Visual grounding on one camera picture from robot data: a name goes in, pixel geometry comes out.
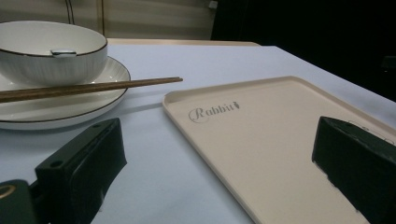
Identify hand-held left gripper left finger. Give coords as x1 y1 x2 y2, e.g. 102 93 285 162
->
35 117 128 224

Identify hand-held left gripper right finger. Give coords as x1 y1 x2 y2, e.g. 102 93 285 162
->
311 116 396 224

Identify white plate with dark rim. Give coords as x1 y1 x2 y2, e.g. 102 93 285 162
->
0 55 132 131

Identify brown wooden chopsticks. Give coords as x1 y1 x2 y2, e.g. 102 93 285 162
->
0 77 184 104

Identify beige plastic tray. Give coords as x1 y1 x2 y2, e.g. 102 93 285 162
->
162 76 396 224

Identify white ribbed bowl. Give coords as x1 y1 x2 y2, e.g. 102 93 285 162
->
0 20 109 87

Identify beige curtain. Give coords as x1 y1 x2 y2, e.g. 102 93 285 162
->
0 0 219 41

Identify black cable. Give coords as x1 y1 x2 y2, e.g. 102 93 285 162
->
64 0 76 25

